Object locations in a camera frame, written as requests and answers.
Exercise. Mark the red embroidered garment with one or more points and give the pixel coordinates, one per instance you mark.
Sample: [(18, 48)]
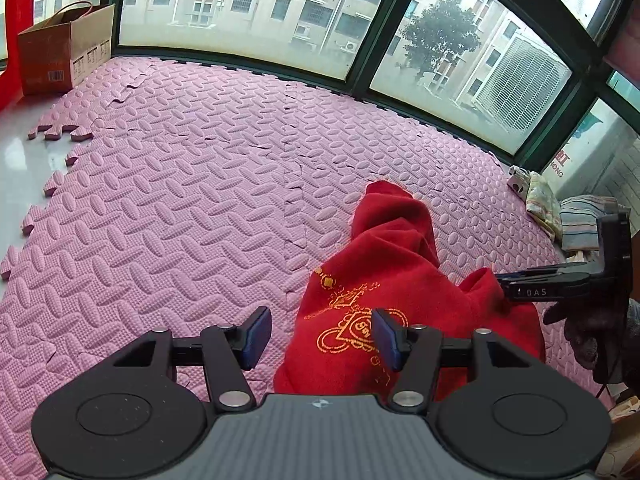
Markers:
[(391, 262)]

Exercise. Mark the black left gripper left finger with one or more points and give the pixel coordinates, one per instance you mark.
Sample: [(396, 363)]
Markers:
[(223, 352)]

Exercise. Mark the dark gloved right hand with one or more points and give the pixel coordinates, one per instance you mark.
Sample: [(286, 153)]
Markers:
[(596, 331)]

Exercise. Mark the brown cardboard box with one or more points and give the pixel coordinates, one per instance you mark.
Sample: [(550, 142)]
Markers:
[(60, 52)]

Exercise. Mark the white patterned small cloth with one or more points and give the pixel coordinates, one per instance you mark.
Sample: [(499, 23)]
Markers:
[(519, 182)]

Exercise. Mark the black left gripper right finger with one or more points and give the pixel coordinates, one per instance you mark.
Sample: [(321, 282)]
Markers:
[(418, 353)]

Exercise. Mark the blue striped folded cloth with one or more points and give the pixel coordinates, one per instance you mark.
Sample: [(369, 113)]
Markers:
[(579, 215)]

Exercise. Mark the red plastic stool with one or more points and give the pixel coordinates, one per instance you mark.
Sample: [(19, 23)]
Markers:
[(18, 18)]

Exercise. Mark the yellow floral folded cloth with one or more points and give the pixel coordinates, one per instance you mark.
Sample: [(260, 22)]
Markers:
[(542, 205)]

